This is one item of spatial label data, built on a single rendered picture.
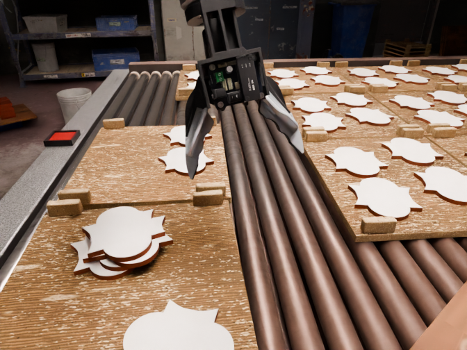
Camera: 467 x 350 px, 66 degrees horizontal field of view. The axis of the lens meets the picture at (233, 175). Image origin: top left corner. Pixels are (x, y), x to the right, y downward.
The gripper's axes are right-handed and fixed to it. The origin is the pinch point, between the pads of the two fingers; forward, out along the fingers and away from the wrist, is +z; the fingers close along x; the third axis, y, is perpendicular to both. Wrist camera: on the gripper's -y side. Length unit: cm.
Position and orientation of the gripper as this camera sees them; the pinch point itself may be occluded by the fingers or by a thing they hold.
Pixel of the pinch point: (247, 167)
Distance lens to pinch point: 48.6
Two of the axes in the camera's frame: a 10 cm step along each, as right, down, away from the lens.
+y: 0.9, 1.8, -9.8
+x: 9.7, -2.3, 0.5
